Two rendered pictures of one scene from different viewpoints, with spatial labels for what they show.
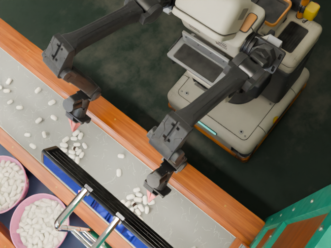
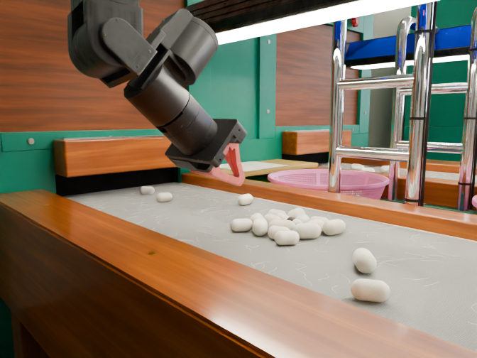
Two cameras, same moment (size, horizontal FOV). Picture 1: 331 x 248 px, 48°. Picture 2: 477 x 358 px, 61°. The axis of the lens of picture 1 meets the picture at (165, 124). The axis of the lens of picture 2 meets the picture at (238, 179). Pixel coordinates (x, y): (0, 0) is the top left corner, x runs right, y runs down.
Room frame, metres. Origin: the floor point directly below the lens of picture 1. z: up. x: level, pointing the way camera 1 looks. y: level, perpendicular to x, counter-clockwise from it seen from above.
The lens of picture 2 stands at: (0.81, 0.04, 0.90)
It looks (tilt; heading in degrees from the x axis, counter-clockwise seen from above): 9 degrees down; 166
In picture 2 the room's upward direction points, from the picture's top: straight up
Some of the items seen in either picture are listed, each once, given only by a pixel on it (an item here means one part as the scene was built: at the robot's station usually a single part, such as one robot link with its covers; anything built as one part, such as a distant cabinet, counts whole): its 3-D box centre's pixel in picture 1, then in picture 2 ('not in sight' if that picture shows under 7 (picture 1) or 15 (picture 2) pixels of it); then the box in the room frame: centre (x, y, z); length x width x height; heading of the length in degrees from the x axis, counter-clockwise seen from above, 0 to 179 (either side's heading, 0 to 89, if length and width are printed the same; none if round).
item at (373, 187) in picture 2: not in sight; (326, 197); (-0.03, 0.46, 0.72); 0.27 x 0.27 x 0.10
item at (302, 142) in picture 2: not in sight; (319, 140); (-0.43, 0.63, 0.83); 0.30 x 0.06 x 0.07; 119
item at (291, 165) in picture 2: not in sight; (258, 167); (-0.22, 0.35, 0.77); 0.33 x 0.15 x 0.01; 119
